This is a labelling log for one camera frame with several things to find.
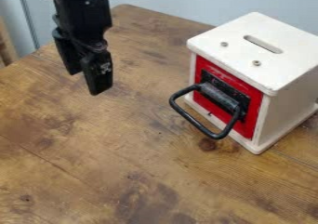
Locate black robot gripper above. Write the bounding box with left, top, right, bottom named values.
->
left=52, top=0, right=113, bottom=96

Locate red drawer front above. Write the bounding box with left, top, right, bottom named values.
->
left=193, top=56, right=263, bottom=139

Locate white wooden drawer box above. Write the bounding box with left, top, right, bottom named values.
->
left=187, top=12, right=318, bottom=154

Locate wooden chair edge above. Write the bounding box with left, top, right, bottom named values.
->
left=0, top=17, right=18, bottom=68

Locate black metal drawer handle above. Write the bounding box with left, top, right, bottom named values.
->
left=168, top=69, right=251, bottom=140

